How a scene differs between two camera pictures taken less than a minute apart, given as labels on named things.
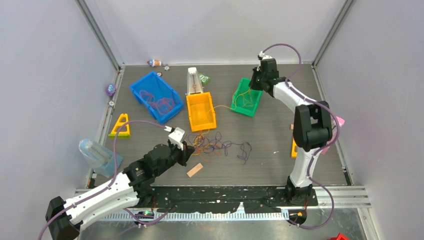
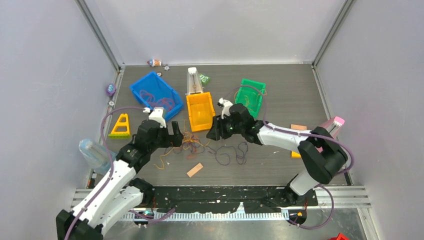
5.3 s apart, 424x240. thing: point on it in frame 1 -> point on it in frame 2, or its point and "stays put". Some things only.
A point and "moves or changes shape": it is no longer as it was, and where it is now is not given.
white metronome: [194, 84] stays put
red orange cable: [164, 105] stays put
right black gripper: [252, 84] -> [218, 128]
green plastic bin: [246, 100] stays put
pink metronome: [341, 121] stays put
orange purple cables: [206, 141] moves or changes shape
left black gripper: [185, 154] -> [171, 140]
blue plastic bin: [155, 96] stays put
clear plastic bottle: [99, 157] stays put
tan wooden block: [192, 171] stays put
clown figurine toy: [154, 62] stays put
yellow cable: [224, 106] -> [251, 97]
